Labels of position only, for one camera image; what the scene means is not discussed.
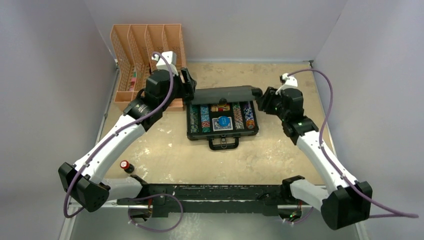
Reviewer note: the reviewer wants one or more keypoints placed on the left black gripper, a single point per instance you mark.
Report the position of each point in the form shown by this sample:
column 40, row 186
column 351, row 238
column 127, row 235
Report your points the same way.
column 187, row 88

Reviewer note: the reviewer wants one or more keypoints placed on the black poker chip case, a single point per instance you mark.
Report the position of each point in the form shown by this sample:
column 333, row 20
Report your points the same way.
column 228, row 139

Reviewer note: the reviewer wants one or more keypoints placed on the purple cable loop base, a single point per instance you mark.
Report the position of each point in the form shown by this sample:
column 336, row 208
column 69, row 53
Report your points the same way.
column 155, row 212

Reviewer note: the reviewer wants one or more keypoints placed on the blue card deck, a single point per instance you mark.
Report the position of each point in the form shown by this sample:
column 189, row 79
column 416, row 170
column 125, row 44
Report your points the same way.
column 217, row 128

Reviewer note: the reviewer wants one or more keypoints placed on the red black stamp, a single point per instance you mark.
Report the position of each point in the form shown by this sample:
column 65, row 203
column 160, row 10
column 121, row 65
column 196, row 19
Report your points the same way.
column 127, row 166

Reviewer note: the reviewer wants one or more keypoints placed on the green white chip stack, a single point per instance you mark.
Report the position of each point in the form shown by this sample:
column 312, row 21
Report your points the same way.
column 236, row 106

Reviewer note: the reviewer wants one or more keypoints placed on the blue round button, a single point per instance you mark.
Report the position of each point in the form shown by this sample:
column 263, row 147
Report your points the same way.
column 224, row 122

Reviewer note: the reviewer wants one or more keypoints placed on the red gold card deck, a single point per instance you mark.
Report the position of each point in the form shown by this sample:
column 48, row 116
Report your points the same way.
column 220, row 107

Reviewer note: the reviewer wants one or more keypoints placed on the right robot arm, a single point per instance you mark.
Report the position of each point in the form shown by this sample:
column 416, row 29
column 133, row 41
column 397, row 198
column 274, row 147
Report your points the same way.
column 344, row 200

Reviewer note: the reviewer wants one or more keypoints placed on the red yellow chip stack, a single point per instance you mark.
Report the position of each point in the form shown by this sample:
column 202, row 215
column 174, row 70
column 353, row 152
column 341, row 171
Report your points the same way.
column 250, row 124

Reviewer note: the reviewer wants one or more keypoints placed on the peach plastic desk organizer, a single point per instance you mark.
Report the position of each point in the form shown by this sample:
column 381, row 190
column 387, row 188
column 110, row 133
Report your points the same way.
column 133, row 45

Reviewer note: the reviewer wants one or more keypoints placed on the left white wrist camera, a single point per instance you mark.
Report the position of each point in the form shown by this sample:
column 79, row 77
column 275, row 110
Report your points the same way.
column 165, row 61

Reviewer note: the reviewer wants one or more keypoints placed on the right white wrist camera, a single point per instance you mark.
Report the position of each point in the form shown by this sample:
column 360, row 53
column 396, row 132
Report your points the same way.
column 286, row 82

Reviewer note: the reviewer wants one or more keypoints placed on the light blue chip stack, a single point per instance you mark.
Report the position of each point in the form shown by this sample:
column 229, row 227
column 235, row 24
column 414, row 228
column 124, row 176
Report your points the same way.
column 204, row 113

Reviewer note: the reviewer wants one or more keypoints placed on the orange blue chip stack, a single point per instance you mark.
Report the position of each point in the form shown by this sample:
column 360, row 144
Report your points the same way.
column 238, row 119

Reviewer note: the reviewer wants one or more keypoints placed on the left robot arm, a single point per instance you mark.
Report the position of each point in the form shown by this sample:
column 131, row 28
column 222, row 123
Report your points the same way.
column 84, row 181

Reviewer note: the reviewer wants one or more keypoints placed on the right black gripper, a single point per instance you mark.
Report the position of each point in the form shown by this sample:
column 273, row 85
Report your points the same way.
column 265, row 103

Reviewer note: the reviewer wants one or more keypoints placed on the blue white chip stack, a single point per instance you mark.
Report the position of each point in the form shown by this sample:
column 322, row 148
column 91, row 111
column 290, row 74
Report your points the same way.
column 248, row 111

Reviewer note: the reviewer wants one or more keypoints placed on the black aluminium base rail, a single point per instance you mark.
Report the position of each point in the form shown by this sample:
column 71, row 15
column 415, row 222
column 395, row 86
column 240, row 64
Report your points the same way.
column 268, row 200

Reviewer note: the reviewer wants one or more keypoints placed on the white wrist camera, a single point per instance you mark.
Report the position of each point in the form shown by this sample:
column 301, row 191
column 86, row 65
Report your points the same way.
column 165, row 61
column 286, row 82

